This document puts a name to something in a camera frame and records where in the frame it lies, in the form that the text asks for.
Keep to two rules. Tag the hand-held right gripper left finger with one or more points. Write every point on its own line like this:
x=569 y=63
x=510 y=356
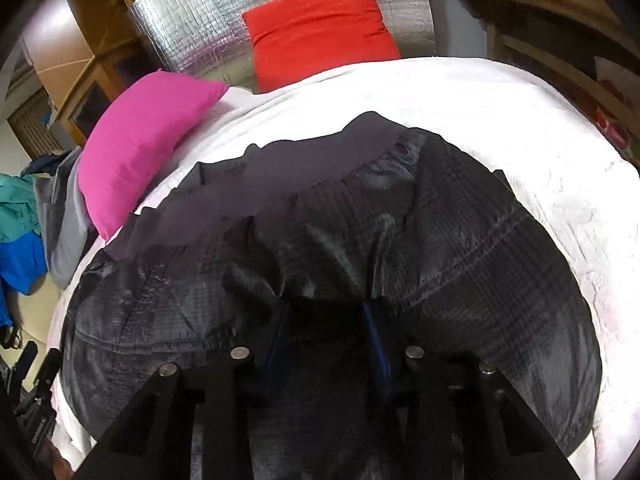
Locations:
x=225 y=400

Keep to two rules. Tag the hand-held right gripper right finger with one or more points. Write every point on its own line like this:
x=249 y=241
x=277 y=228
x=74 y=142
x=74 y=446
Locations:
x=376 y=345

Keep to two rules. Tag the black quilted jacket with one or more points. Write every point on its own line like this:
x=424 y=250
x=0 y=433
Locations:
x=380 y=240

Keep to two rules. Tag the blue garment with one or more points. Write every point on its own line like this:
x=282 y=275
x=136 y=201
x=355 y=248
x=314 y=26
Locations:
x=20 y=270

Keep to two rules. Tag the grey garment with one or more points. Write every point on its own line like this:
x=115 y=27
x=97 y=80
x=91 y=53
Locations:
x=62 y=225

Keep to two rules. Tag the teal shirt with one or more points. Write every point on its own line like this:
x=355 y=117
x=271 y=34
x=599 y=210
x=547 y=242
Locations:
x=17 y=205

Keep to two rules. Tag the white textured blanket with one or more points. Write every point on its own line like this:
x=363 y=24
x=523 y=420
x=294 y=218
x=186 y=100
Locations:
x=500 y=120

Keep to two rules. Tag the pink pillow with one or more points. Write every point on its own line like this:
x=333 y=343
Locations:
x=145 y=145

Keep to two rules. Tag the red pillow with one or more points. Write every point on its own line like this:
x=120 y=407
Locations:
x=315 y=30

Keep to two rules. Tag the wooden cabinet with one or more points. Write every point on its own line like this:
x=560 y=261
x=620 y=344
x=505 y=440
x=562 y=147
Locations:
x=85 y=50

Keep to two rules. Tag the wooden shelf unit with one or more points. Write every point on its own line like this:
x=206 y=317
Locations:
x=550 y=25

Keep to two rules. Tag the silver foil insulation sheet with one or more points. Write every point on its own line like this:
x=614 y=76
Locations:
x=200 y=20

